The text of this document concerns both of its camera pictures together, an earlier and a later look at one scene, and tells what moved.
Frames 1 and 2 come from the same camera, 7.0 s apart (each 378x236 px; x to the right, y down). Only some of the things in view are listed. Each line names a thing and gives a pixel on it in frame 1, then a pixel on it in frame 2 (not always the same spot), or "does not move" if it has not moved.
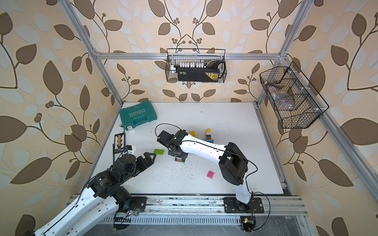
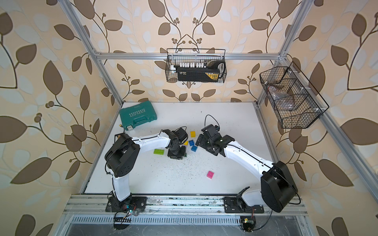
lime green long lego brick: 159,151 does not move
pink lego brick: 210,174 does not move
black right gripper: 171,153 to 202,143
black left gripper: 144,163 to 174,157
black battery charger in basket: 209,72 does not move
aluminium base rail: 203,211 does not move
